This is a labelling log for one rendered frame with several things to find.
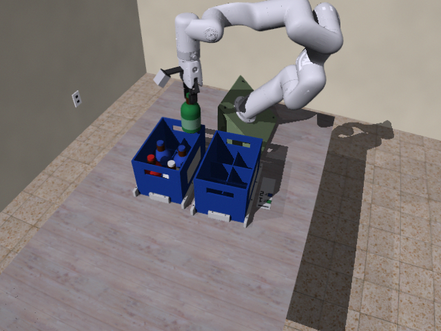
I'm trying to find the red bottle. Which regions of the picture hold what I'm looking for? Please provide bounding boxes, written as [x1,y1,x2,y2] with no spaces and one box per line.
[145,154,162,177]

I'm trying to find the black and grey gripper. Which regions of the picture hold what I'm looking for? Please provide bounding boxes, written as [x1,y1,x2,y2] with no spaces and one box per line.
[177,56,203,104]

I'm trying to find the white paper pick list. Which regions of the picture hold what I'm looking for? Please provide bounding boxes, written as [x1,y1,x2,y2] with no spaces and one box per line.
[256,177,276,210]

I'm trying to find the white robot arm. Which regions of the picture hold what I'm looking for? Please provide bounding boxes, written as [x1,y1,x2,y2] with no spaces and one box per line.
[175,0,343,123]

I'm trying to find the blue plastic crate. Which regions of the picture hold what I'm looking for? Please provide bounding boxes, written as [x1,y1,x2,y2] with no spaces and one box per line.
[132,121,205,204]
[194,134,261,223]

